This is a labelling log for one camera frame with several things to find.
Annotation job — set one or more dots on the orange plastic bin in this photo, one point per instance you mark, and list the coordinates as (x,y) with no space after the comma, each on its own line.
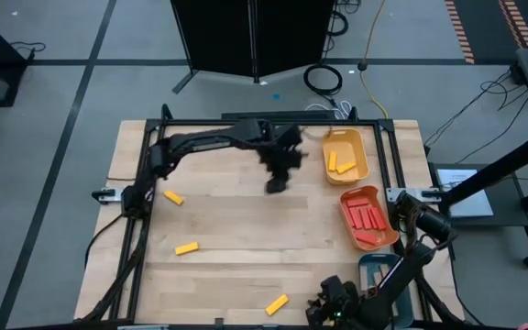
(388,231)

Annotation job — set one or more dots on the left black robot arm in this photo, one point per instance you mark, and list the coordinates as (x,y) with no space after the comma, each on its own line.
(200,139)

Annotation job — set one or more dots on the black camera stand beam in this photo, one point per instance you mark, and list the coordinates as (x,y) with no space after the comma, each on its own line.
(511,160)

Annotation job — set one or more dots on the teal plastic bin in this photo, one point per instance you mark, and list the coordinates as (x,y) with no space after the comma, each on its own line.
(374,261)

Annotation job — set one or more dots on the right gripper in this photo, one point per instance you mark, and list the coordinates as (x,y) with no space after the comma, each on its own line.
(337,307)

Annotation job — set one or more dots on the black power strip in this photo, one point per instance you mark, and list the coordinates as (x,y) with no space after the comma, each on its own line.
(300,115)

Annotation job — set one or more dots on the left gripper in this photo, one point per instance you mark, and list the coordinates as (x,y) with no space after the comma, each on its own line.
(282,156)

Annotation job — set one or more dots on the black folding partition screen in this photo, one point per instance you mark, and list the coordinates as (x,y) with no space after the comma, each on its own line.
(218,36)

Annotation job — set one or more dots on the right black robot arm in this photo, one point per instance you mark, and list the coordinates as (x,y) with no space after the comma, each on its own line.
(399,275)

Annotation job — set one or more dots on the grey side cart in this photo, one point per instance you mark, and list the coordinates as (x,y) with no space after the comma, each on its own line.
(502,220)

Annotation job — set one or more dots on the yellow plastic bin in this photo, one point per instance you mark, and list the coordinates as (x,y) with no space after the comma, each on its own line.
(361,151)

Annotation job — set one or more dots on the black aluminium table frame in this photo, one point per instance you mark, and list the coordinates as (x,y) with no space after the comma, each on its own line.
(365,122)

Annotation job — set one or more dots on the white paper sheet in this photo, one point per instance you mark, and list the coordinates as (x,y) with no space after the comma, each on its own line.
(456,176)

